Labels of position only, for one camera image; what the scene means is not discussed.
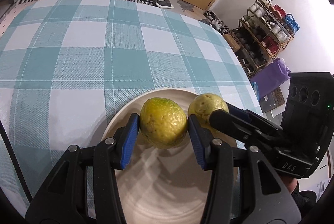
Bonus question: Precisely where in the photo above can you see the green yellow guava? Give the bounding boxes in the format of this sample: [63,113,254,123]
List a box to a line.
[140,97,187,149]

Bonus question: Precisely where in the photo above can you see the cream round plate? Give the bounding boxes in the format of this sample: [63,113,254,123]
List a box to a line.
[100,88,240,224]

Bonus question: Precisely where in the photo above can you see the person's right hand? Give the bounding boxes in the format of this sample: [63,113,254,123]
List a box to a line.
[281,176,300,199]

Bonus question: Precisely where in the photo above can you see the purple bag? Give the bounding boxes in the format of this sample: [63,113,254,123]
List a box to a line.
[250,58,290,99]

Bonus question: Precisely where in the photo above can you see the wooden shoe rack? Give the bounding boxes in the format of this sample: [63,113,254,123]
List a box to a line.
[232,0,300,77]

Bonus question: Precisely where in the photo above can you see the teal checkered tablecloth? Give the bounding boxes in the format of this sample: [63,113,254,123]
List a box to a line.
[1,0,261,194]

